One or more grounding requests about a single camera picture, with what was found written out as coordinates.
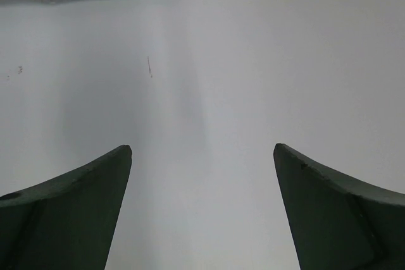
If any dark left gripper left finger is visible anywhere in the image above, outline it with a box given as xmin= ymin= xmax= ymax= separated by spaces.
xmin=1 ymin=145 xmax=132 ymax=269

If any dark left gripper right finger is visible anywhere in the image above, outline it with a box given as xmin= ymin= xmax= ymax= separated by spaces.
xmin=273 ymin=144 xmax=404 ymax=269

